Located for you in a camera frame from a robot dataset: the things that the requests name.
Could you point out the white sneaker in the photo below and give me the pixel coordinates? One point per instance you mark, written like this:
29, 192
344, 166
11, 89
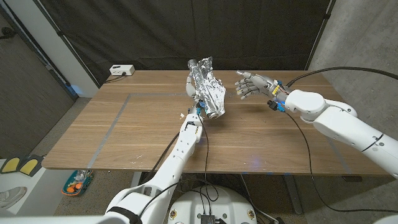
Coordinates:
11, 196

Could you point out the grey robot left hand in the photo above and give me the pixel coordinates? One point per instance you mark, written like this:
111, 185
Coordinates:
189, 87

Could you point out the small black electronics box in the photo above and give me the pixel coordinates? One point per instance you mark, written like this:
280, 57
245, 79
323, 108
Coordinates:
207, 219

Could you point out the teal tray with small items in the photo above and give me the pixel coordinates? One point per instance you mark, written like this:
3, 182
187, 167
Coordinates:
77, 185

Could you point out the black backdrop curtain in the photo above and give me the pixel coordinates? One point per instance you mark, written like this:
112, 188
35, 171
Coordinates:
124, 31

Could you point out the white power outlet box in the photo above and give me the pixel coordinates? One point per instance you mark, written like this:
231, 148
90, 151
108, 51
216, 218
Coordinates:
122, 70

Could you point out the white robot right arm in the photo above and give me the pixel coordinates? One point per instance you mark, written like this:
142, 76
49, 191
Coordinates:
342, 127

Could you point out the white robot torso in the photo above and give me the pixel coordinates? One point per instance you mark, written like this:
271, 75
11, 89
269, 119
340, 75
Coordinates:
230, 205

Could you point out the black backdrop stand pole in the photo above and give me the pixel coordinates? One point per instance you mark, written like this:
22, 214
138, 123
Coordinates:
327, 16
59, 32

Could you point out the white floor board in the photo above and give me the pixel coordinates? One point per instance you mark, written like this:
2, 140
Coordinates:
46, 193

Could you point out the aluminum foil roll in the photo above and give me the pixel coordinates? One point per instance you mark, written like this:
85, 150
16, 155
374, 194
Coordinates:
208, 87

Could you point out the white table leg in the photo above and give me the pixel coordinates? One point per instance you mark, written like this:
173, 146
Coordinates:
293, 196
134, 179

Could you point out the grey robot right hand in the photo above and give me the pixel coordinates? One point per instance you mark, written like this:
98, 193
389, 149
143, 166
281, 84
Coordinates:
261, 84

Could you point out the yellow black foot pedal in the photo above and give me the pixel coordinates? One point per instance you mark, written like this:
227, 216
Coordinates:
10, 165
29, 166

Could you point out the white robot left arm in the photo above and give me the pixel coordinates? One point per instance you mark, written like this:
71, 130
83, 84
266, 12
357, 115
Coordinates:
174, 161

